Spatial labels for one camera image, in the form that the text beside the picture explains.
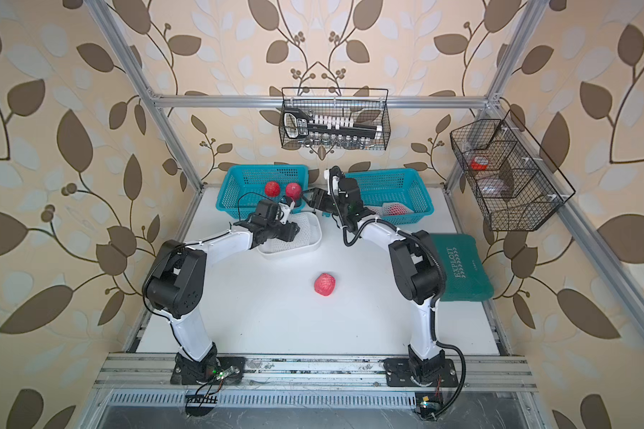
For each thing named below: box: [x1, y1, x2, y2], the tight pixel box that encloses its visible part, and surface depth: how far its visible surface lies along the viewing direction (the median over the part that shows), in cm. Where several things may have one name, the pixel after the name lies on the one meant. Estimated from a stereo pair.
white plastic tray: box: [256, 211, 322, 260], surface depth 97 cm
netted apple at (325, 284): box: [313, 272, 337, 297], surface depth 88 cm
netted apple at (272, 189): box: [264, 180, 280, 198], surface depth 118 cm
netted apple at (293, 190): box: [286, 182, 302, 202], surface depth 114 cm
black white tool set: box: [281, 108, 383, 146], surface depth 86 cm
